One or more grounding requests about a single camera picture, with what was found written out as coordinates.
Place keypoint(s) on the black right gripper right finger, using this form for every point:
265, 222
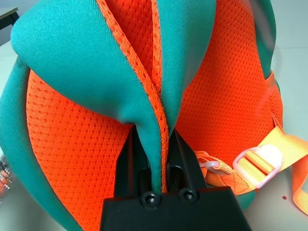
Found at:
185, 168

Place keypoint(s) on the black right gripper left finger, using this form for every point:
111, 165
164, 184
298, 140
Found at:
130, 168

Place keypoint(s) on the orange and teal backpack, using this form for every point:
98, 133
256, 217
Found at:
72, 120

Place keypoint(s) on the black framed side table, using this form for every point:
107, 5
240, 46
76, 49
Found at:
9, 14

